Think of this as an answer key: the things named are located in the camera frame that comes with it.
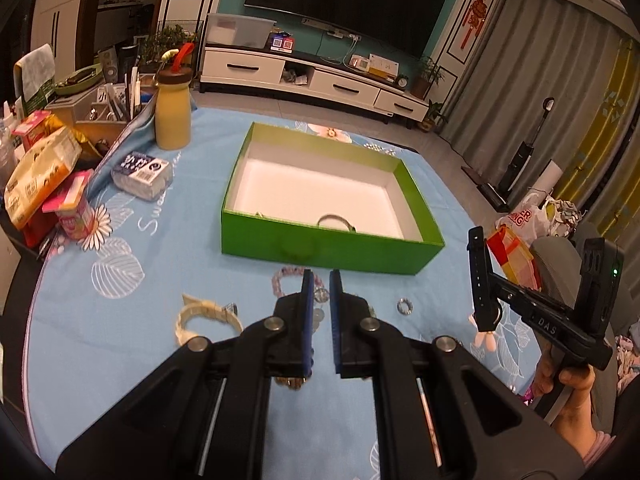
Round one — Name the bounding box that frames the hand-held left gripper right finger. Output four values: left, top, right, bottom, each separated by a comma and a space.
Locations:
329, 269, 586, 480

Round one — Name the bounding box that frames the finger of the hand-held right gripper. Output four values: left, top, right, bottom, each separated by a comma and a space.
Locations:
466, 226, 504, 334

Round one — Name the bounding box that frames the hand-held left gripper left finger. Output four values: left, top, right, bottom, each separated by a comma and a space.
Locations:
55, 269, 317, 480

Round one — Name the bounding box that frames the pink bead bracelet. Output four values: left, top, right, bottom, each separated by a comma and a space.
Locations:
271, 267, 332, 331

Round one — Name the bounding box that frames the green cardboard box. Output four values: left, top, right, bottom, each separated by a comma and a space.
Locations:
221, 121, 446, 277

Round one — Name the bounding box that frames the cream wristwatch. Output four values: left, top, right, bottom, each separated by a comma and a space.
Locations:
174, 294, 242, 347

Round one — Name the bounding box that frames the person's right forearm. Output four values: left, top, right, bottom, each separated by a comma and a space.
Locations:
552, 410, 619, 472

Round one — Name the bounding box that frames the person's right hand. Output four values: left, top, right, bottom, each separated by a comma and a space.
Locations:
530, 346, 598, 441

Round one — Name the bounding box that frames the red paper bag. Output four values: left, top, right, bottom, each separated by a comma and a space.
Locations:
486, 225, 543, 291

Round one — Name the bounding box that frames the grey chair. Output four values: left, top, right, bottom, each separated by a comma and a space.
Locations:
530, 220, 640, 341

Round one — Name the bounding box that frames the white printed plastic bag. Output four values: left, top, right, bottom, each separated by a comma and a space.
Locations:
495, 197, 553, 241

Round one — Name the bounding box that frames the crumpled patterned cloth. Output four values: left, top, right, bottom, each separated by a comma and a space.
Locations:
550, 199, 582, 231

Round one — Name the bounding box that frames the white paper roll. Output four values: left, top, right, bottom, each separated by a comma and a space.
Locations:
520, 160, 565, 211

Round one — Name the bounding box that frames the black upright vacuum cleaner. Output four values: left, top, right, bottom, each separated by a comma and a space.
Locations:
477, 97, 556, 211

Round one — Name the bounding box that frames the blue floral tablecloth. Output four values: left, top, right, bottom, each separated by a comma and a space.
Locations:
30, 105, 551, 476

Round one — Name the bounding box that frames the small potted plant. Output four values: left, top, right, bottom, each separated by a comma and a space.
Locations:
419, 101, 448, 133

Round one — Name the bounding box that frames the yellow curtain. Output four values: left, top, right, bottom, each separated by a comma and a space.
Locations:
565, 37, 640, 241

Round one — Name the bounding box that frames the tall potted plant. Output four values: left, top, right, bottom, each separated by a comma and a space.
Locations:
411, 55, 445, 100

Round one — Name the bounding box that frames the clear floss pick box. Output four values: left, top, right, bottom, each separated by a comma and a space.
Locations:
111, 150, 174, 202

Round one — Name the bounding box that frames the grey curtain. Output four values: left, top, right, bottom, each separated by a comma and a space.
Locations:
440, 0, 626, 201

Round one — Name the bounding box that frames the yellow bottle with brown lid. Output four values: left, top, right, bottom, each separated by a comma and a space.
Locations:
152, 42, 195, 150

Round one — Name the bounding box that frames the yellow and white box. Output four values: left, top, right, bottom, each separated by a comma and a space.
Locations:
369, 52, 401, 78

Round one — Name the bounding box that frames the white television cabinet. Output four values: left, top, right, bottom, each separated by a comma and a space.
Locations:
199, 46, 431, 122

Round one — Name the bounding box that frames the pink snack packet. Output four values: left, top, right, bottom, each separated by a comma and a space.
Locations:
42, 170, 96, 239

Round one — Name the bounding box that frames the gold snack wrapper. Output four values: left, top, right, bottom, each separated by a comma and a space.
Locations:
45, 114, 103, 158

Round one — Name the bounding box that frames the clear storage bin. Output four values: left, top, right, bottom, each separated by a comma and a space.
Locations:
206, 12, 277, 50

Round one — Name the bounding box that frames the desk organizer with pens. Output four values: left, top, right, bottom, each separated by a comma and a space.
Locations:
47, 67, 157, 135

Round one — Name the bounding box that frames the leafy plant in black planter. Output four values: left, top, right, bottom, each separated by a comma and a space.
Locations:
137, 25, 198, 73

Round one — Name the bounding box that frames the cream tissue packet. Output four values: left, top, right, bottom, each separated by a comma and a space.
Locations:
4, 126, 83, 231

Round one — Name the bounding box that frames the black television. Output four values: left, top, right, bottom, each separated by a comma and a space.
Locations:
244, 0, 452, 58

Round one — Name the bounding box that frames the green bowl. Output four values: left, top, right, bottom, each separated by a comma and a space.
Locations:
54, 64, 105, 96

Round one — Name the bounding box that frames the pink carton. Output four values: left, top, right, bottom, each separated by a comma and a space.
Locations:
12, 111, 53, 150

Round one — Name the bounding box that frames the white tall cabinet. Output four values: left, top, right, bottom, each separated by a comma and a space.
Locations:
30, 0, 96, 71

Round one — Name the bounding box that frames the red knot wall ornament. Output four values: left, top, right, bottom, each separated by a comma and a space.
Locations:
462, 0, 488, 46

